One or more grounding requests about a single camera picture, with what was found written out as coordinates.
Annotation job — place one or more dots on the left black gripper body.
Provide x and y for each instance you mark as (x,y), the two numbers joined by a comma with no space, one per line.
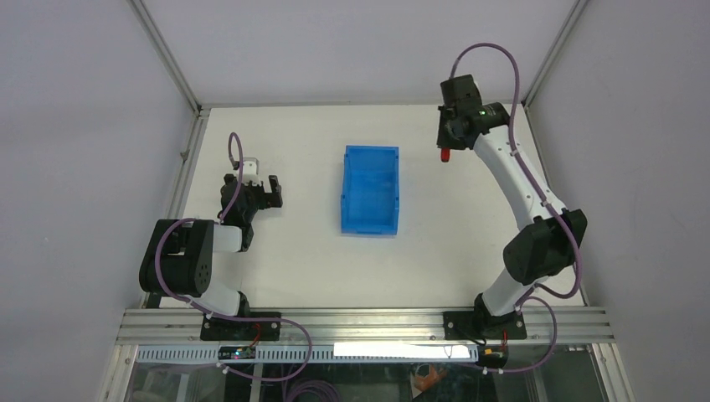
(255,197)

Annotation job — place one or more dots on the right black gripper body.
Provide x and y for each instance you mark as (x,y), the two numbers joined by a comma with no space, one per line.
(445,136)

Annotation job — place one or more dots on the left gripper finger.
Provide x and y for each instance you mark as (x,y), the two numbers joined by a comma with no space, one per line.
(269,195)
(229,180)

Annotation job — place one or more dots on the red-handled black screwdriver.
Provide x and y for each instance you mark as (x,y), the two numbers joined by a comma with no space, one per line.
(444,154)

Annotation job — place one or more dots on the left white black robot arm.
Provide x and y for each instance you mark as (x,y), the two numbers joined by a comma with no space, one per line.
(179,256)

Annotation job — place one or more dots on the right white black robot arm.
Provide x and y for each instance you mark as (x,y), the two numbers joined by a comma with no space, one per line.
(549,234)

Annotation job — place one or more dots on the blue plastic bin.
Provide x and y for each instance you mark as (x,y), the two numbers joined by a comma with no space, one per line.
(369,203)

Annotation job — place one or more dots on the orange object under table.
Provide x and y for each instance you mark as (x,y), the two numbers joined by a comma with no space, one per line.
(425,376)

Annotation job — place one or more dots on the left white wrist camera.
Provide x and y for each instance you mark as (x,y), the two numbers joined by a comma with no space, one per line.
(249,168)

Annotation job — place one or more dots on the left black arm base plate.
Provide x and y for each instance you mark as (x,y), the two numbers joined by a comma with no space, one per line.
(265,329)

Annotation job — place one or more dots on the white slotted cable duct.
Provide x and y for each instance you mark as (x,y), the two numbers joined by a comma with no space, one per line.
(342,352)

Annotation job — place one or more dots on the aluminium mounting rail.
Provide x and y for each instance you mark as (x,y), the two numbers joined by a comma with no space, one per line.
(181,326)

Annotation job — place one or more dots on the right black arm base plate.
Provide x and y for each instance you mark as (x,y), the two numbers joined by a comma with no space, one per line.
(460,327)

